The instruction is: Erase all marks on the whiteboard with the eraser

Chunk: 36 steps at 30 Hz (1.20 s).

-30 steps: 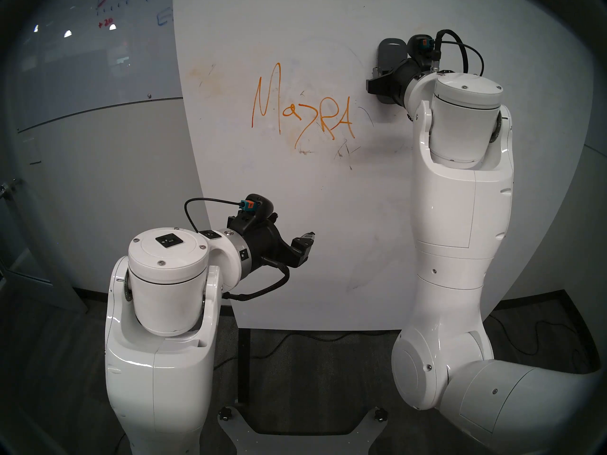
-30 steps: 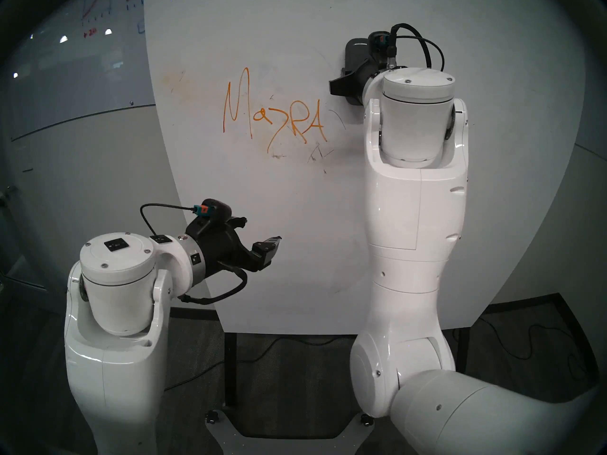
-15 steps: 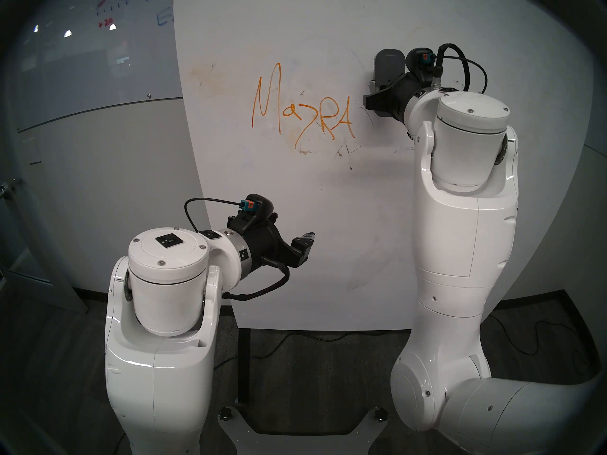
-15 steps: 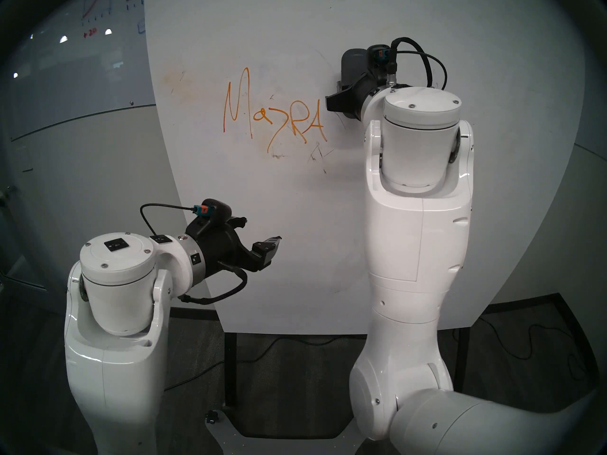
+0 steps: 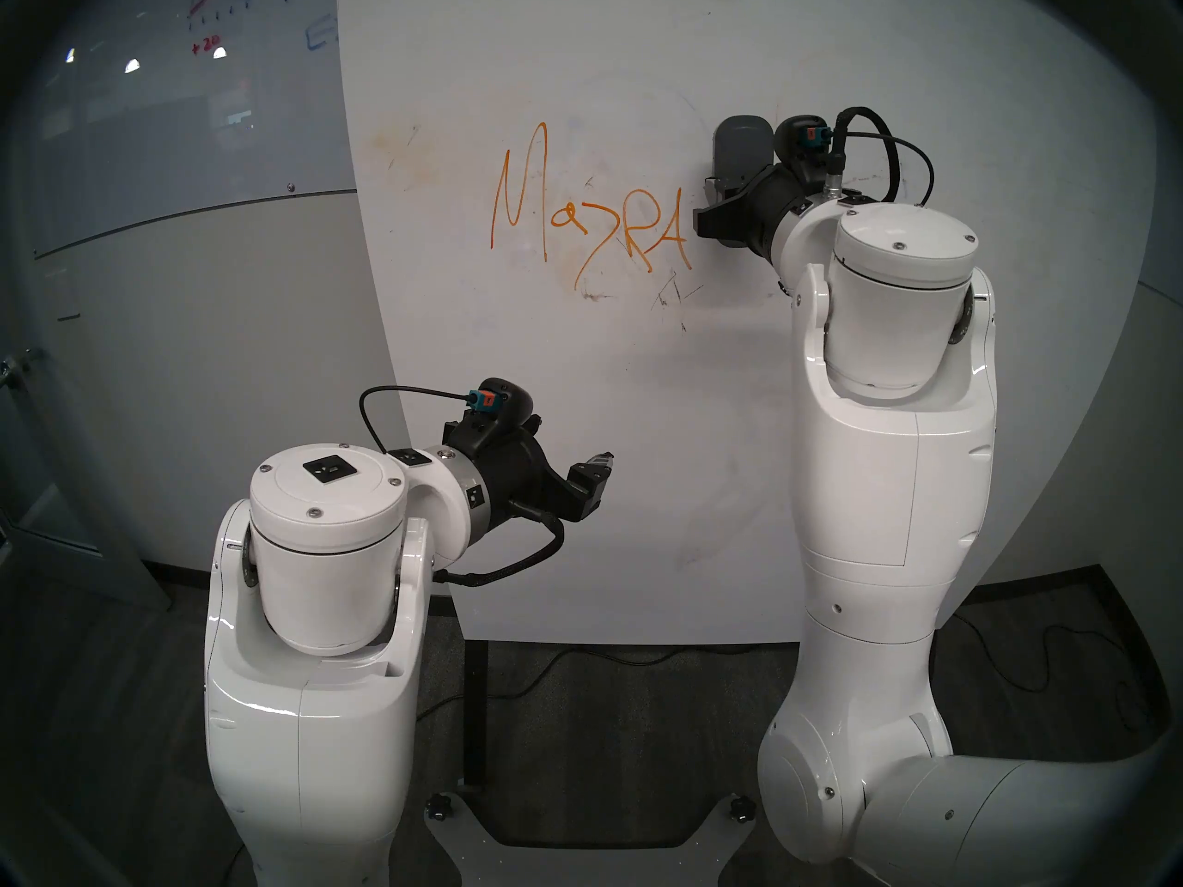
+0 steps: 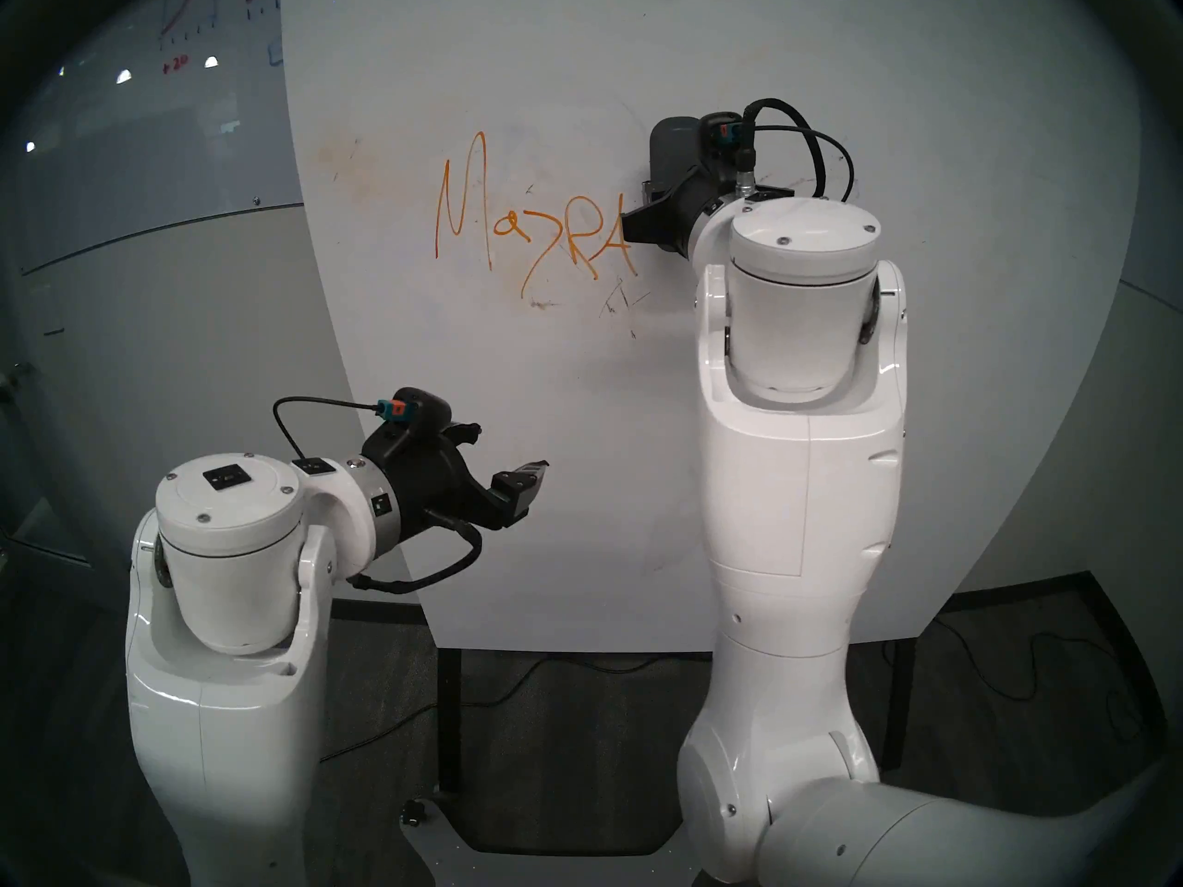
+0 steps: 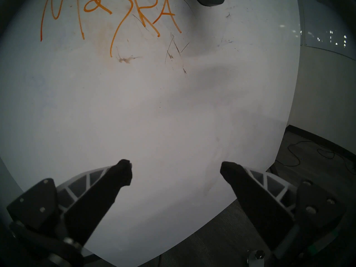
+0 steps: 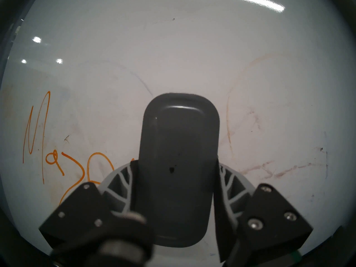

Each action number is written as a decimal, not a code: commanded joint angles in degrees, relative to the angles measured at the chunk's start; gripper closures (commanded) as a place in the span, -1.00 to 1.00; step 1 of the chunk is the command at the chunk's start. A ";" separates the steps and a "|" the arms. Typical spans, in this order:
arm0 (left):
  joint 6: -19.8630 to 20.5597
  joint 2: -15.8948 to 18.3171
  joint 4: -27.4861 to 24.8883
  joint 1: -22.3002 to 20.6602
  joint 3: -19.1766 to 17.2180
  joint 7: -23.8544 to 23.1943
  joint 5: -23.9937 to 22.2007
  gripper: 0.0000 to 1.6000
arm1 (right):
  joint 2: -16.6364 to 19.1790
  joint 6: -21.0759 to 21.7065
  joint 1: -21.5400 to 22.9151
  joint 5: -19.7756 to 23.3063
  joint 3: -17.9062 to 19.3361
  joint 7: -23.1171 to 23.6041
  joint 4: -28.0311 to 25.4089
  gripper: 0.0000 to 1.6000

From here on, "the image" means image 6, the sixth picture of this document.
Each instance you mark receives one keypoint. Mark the dark grey whiteboard eraser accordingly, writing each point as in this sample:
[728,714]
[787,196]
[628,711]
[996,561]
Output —
[675,151]

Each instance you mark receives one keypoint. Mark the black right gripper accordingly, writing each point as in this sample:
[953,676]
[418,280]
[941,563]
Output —
[716,188]

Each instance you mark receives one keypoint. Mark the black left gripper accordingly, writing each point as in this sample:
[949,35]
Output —
[430,479]

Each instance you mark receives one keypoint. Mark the white freestanding whiteboard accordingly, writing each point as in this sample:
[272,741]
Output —
[924,109]

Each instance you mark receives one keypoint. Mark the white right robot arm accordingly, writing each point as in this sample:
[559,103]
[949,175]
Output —
[795,451]

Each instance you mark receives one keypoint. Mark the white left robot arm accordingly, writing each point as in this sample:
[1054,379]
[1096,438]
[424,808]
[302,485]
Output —
[231,617]

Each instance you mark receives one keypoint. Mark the wall-mounted glass whiteboard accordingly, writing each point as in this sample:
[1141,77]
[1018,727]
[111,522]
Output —
[139,137]

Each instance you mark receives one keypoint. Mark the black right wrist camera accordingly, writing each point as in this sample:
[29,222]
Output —
[716,123]

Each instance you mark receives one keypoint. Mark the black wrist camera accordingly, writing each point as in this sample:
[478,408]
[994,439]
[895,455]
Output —
[420,407]
[716,123]

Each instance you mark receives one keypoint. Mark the black whiteboard stand post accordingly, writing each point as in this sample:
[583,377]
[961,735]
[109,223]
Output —
[898,700]
[449,719]

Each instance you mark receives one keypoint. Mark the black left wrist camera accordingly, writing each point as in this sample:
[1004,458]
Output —
[420,407]

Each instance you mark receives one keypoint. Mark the grey stand base plate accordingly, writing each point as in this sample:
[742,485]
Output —
[554,848]

